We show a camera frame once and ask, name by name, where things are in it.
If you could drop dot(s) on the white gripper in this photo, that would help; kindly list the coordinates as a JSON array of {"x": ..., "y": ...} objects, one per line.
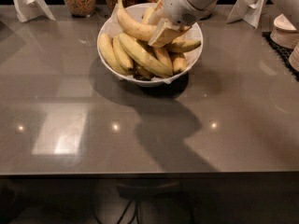
[{"x": 177, "y": 7}]

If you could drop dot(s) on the right white sign stand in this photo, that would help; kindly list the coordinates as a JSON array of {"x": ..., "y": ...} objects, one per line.
[{"x": 249, "y": 11}]

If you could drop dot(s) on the short lower right banana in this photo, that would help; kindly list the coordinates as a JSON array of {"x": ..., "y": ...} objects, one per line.
[{"x": 179, "y": 62}]

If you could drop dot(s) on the right pointed yellow banana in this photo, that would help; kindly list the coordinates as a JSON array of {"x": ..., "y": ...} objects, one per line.
[{"x": 183, "y": 45}]

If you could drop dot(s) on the long diagonal yellow banana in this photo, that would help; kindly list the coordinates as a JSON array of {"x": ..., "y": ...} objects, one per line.
[{"x": 143, "y": 57}]

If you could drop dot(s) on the white sign stand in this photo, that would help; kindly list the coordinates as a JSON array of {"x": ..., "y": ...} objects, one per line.
[
  {"x": 30, "y": 9},
  {"x": 249, "y": 11}
]

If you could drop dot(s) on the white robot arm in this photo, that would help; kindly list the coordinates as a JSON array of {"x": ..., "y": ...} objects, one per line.
[{"x": 289, "y": 8}]

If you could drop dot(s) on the far left yellow banana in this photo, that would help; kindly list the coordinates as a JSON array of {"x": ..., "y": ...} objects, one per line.
[{"x": 109, "y": 54}]

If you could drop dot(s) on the right glass grain jar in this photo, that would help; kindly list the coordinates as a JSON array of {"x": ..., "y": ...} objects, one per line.
[{"x": 207, "y": 11}]

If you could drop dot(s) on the back upright yellow banana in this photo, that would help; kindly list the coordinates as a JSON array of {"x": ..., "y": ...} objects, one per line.
[{"x": 147, "y": 16}]

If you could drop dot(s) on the curved yellow banana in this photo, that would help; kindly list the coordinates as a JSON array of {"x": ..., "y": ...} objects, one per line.
[{"x": 134, "y": 28}]

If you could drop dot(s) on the black rubber mat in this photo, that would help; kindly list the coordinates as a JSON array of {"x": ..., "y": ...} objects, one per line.
[{"x": 283, "y": 53}]

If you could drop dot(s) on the middle yellow banana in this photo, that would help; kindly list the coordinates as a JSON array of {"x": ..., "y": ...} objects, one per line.
[{"x": 163, "y": 56}]

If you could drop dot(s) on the left white sign stand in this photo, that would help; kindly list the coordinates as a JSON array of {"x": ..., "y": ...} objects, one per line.
[{"x": 30, "y": 9}]

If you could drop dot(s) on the stacked paper bowls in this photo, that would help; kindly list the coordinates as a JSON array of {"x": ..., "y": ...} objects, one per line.
[{"x": 284, "y": 33}]

